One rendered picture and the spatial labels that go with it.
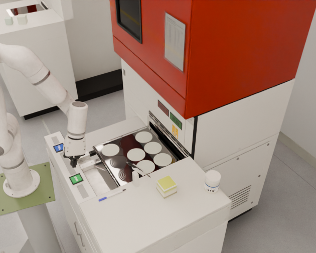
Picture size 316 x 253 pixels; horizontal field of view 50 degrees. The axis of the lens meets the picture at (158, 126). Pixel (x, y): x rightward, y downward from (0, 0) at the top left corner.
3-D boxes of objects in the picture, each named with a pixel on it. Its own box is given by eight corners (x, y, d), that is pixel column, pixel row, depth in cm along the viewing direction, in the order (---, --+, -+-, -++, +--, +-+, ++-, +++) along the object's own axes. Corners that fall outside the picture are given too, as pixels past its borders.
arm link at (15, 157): (-4, 170, 167) (-21, 134, 151) (5, 143, 181) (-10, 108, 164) (22, 168, 168) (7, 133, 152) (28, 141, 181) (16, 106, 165)
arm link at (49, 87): (26, 73, 149) (68, 118, 168) (32, 87, 137) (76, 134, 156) (43, 60, 150) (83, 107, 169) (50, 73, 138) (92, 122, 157)
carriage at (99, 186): (88, 157, 197) (88, 153, 195) (115, 201, 172) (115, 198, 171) (74, 162, 193) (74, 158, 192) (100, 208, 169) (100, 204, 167)
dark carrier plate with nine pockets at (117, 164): (148, 128, 210) (148, 127, 209) (178, 163, 187) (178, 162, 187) (95, 147, 196) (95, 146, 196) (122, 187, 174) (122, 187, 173)
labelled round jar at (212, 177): (212, 180, 168) (214, 167, 162) (221, 191, 163) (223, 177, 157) (200, 186, 165) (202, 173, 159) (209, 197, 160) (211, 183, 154)
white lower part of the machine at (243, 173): (196, 149, 325) (203, 74, 272) (256, 211, 270) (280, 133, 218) (129, 177, 297) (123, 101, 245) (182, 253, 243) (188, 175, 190)
